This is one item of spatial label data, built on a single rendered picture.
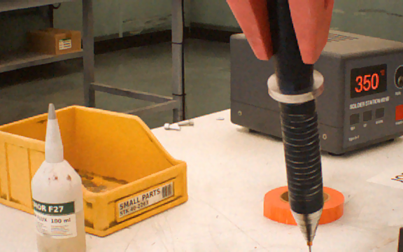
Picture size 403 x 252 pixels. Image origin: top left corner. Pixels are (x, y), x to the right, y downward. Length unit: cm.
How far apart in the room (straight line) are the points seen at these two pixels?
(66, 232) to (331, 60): 31
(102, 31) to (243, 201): 539
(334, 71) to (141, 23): 555
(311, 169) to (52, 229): 31
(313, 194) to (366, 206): 39
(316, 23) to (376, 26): 536
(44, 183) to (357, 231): 22
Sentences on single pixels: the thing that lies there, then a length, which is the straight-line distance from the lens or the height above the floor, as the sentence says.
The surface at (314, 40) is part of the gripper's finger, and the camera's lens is 22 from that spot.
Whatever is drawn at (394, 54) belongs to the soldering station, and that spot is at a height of 84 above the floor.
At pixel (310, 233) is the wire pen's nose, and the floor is 87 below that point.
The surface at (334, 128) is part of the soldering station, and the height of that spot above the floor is 78.
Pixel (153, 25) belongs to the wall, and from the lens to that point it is 635.
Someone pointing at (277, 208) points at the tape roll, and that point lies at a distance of 61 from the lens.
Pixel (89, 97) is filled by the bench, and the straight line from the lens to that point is 408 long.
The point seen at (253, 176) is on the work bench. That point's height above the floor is 75.
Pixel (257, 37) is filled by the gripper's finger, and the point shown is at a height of 93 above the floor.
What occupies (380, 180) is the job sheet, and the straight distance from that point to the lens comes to 71.
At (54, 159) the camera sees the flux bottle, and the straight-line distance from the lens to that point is 54.
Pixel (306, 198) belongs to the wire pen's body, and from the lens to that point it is 26.
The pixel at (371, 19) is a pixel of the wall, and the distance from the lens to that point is 560.
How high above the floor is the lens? 96
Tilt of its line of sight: 14 degrees down
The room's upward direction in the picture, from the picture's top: 1 degrees counter-clockwise
